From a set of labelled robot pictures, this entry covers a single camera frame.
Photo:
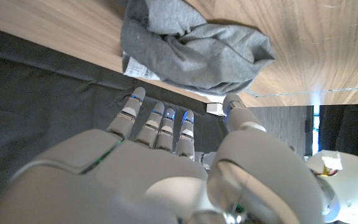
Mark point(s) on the black backdrop curtain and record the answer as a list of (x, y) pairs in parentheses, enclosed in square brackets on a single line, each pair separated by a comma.
[(42, 109)]

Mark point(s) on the gray shorts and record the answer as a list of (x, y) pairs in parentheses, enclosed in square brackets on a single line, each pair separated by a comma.
[(197, 56)]

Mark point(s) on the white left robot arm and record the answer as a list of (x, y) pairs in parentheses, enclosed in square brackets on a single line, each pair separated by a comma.
[(356, 186)]

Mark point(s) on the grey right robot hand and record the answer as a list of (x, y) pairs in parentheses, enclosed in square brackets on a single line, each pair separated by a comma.
[(253, 174)]

